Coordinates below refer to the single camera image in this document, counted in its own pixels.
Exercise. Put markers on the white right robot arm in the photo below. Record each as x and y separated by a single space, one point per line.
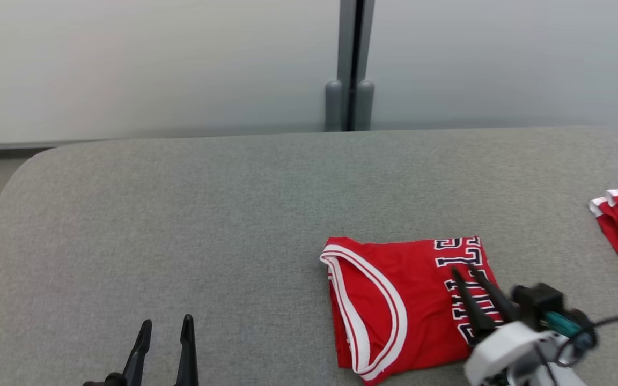
566 375

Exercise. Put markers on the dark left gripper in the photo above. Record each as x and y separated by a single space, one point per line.
110 380

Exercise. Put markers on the grey metal partition post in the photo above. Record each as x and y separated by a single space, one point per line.
346 43

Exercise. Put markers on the grey cylinder post foot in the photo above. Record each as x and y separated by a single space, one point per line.
365 107
333 107

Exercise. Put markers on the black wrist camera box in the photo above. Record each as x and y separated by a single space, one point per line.
539 300

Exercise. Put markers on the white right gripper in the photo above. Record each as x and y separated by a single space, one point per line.
505 354

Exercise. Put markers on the red basketball jersey white trim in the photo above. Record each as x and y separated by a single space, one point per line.
421 305

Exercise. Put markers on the grey partition base rail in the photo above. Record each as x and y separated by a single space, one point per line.
3 146

